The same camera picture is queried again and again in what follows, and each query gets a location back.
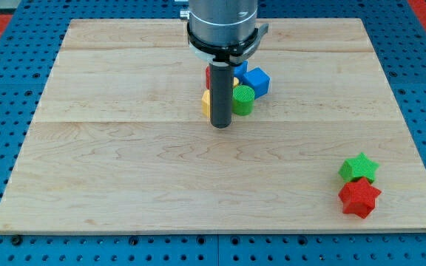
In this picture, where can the red block behind stick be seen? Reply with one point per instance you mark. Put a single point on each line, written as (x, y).
(207, 77)

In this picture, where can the small blue block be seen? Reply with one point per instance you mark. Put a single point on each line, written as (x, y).
(240, 70)

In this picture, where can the dark grey cylindrical stick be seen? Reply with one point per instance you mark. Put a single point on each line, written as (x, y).
(221, 89)

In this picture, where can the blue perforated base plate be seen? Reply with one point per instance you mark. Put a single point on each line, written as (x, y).
(28, 49)

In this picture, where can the green star block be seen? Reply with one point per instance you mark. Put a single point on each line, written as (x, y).
(354, 168)

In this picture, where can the green cylinder block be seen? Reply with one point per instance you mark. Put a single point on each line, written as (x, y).
(243, 100)

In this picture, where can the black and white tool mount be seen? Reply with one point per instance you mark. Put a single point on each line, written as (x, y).
(231, 55)

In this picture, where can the light wooden board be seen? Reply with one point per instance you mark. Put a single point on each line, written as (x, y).
(119, 145)

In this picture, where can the yellow hexagon block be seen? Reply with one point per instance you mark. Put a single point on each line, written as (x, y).
(205, 100)

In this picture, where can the red star block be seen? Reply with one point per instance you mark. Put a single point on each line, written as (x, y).
(359, 197)

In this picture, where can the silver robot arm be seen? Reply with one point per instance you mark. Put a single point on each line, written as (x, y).
(224, 34)

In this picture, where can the blue cube block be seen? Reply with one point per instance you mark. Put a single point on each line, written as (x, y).
(258, 80)

